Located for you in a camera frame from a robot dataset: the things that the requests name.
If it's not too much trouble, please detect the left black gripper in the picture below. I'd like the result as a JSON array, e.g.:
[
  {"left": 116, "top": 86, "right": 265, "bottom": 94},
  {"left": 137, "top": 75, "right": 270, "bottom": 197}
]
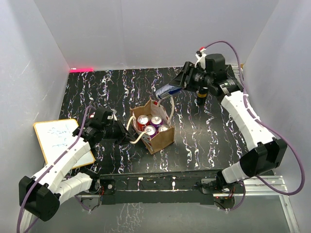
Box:
[{"left": 102, "top": 118, "right": 137, "bottom": 146}]

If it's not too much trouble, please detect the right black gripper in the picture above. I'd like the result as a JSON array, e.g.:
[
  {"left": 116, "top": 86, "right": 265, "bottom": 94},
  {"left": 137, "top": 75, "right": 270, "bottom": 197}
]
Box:
[{"left": 170, "top": 62, "right": 213, "bottom": 92}]

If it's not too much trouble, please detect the blue red bull can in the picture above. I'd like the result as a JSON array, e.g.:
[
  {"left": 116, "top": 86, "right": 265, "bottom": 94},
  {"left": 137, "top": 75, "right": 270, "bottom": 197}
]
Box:
[{"left": 155, "top": 84, "right": 182, "bottom": 100}]

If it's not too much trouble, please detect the red coke can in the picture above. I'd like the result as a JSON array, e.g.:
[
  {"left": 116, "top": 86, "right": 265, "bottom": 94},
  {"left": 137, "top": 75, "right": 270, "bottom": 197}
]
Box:
[{"left": 137, "top": 115, "right": 150, "bottom": 132}]

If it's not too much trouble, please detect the purple fanta can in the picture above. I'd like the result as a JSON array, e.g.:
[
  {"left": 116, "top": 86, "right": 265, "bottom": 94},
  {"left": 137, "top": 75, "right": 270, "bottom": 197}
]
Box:
[
  {"left": 144, "top": 125, "right": 157, "bottom": 139},
  {"left": 150, "top": 115, "right": 163, "bottom": 128}
]

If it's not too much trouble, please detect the black yellow tall can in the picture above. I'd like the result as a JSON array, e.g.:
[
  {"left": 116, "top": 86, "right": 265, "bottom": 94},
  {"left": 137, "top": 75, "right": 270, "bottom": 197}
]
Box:
[{"left": 197, "top": 88, "right": 208, "bottom": 106}]

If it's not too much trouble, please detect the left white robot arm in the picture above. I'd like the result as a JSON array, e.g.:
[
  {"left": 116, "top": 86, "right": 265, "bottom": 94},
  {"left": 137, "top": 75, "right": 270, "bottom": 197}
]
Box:
[{"left": 18, "top": 107, "right": 136, "bottom": 221}]

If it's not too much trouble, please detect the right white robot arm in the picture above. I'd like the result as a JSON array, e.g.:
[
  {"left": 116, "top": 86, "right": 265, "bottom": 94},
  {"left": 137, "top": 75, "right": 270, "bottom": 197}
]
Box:
[{"left": 169, "top": 53, "right": 287, "bottom": 193}]

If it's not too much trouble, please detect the red can in bag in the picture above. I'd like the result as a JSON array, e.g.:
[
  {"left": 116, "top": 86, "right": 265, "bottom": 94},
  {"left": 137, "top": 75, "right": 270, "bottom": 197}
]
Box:
[{"left": 157, "top": 124, "right": 170, "bottom": 133}]

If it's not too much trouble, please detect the small whiteboard wooden frame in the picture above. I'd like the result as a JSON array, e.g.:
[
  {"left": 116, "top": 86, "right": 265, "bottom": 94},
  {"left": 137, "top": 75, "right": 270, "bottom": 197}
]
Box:
[{"left": 33, "top": 118, "right": 96, "bottom": 170}]

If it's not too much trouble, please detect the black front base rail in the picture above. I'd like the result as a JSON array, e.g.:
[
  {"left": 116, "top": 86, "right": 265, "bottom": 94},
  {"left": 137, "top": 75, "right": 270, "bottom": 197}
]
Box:
[{"left": 100, "top": 169, "right": 229, "bottom": 205}]

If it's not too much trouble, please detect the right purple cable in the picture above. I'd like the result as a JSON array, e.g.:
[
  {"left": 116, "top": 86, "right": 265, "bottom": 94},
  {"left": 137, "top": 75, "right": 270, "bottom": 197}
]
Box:
[{"left": 205, "top": 40, "right": 306, "bottom": 196}]

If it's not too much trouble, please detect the purple cable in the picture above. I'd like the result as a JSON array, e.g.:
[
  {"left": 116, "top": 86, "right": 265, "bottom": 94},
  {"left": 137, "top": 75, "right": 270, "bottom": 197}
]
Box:
[
  {"left": 205, "top": 40, "right": 306, "bottom": 196},
  {"left": 16, "top": 105, "right": 98, "bottom": 233}
]

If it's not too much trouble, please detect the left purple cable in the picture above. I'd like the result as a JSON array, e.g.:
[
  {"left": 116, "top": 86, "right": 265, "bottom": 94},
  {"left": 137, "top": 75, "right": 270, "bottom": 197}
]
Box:
[{"left": 16, "top": 105, "right": 98, "bottom": 233}]

